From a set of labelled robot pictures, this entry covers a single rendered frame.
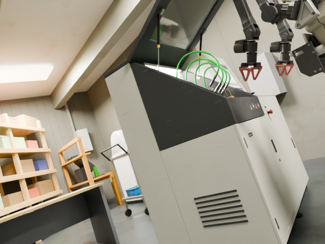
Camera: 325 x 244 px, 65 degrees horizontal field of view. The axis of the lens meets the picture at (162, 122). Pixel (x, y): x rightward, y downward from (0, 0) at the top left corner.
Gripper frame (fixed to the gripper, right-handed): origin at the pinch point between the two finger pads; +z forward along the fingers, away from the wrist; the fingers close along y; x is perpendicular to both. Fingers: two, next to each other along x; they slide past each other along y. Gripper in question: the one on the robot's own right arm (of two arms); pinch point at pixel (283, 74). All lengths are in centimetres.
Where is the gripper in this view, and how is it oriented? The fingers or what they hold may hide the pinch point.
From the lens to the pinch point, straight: 191.8
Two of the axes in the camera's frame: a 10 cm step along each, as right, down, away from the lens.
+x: 6.7, 1.6, -7.3
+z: 0.3, 9.7, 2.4
